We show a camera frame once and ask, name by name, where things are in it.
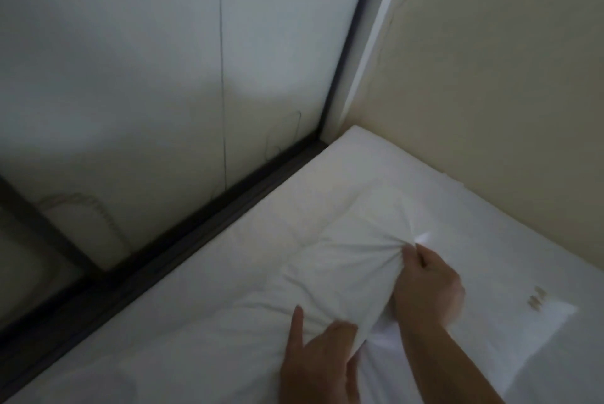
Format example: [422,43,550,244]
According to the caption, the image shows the person's right forearm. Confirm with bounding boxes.
[400,316,509,404]

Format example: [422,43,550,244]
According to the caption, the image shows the white bed mattress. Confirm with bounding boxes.
[0,125,604,404]

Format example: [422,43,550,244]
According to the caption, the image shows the white pillow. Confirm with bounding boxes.
[118,181,579,404]

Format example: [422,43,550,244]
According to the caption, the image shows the person's left hand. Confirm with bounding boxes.
[279,305,374,404]

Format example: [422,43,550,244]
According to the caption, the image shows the person's right hand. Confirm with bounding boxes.
[393,243,466,330]

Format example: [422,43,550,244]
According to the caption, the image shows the white corner trim strip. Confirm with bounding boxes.
[333,0,416,139]

